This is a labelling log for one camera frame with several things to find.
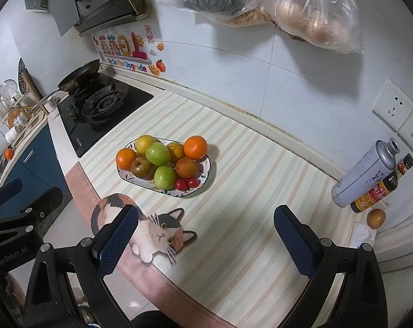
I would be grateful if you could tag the blue cabinet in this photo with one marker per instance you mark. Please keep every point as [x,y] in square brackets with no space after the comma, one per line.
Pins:
[28,164]

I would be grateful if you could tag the red-brown apple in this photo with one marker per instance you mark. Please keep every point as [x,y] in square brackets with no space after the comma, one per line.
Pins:
[143,167]

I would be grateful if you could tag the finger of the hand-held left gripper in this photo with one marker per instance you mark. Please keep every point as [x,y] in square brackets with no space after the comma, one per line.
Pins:
[51,198]
[6,189]

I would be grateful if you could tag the grey range hood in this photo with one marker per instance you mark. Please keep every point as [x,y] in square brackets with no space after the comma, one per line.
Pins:
[100,13]

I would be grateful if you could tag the dark soy sauce bottle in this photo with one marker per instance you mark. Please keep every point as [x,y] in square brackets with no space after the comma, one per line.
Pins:
[381,191]

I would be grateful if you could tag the yellow lemon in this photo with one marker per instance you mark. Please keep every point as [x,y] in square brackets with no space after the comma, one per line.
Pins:
[144,142]
[175,150]

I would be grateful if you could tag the black gas stove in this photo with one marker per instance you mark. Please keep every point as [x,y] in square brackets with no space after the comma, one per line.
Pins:
[131,96]

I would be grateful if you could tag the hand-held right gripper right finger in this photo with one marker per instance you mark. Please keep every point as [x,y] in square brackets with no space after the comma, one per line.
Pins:
[295,242]

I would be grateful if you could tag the small green fruit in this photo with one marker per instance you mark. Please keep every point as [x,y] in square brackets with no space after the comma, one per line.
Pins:
[164,176]

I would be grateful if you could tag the small orange fruit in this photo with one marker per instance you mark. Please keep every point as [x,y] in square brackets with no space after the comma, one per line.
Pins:
[376,218]

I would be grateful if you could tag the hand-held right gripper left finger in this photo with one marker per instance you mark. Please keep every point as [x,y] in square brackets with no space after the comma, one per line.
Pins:
[119,242]

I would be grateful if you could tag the orange tangerine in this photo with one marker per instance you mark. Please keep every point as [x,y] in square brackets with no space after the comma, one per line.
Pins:
[195,147]
[125,159]

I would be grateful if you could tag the white paper towel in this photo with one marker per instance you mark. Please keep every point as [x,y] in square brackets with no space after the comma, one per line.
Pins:
[362,236]

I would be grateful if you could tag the large green fruit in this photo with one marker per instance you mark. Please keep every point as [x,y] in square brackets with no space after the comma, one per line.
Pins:
[157,153]

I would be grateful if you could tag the small orange object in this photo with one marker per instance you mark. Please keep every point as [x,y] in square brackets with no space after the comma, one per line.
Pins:
[9,153]

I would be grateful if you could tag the dark orange-red fruit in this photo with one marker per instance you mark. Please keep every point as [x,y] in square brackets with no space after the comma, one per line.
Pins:
[186,167]

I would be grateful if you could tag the striped cat print mat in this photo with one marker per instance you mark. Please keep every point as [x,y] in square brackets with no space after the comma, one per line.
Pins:
[261,177]

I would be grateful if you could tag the colourful wall sticker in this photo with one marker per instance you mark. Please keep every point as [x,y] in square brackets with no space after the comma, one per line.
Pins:
[124,46]

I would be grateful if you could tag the dish rack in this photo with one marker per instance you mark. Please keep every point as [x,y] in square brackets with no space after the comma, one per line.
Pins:
[11,109]

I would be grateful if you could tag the clear plastic bag beige contents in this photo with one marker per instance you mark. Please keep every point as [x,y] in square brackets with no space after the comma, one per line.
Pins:
[316,13]

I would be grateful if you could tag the red cherry tomato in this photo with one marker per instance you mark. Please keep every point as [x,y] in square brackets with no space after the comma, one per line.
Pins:
[181,184]
[192,181]

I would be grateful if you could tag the white cup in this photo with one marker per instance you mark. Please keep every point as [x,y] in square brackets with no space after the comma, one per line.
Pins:
[51,104]

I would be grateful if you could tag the dark frying pan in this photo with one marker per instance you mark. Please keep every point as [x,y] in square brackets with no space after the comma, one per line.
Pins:
[80,75]

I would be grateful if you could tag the deer print ceramic plate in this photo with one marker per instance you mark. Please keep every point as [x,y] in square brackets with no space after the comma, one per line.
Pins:
[203,173]

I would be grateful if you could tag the grey metal can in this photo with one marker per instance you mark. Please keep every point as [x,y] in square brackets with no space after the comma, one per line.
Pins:
[360,177]

